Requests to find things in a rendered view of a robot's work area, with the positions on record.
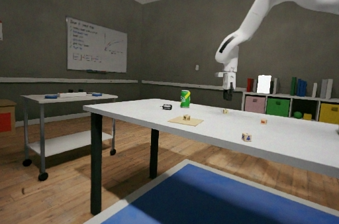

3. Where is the tan square mat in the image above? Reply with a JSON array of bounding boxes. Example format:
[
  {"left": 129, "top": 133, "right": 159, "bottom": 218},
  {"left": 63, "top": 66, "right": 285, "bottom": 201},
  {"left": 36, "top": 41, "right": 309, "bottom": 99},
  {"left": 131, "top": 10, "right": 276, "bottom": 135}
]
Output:
[{"left": 168, "top": 116, "right": 204, "bottom": 127}]

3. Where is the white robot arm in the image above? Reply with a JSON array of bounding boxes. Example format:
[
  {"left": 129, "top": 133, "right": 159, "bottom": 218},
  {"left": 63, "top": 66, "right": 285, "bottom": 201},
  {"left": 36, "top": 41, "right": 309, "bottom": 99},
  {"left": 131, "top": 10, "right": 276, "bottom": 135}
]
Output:
[{"left": 215, "top": 0, "right": 339, "bottom": 77}]

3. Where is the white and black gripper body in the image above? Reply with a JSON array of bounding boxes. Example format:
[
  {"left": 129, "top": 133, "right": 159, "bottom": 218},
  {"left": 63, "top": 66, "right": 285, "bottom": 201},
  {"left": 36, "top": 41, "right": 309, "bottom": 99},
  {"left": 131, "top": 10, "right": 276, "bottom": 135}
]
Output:
[{"left": 222, "top": 72, "right": 236, "bottom": 89}]

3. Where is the green and yellow drink can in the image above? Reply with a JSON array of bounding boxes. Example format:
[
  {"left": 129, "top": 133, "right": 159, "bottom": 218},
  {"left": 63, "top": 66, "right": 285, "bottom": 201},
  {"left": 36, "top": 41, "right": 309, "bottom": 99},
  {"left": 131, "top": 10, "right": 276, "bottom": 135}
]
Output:
[{"left": 180, "top": 90, "right": 191, "bottom": 108}]

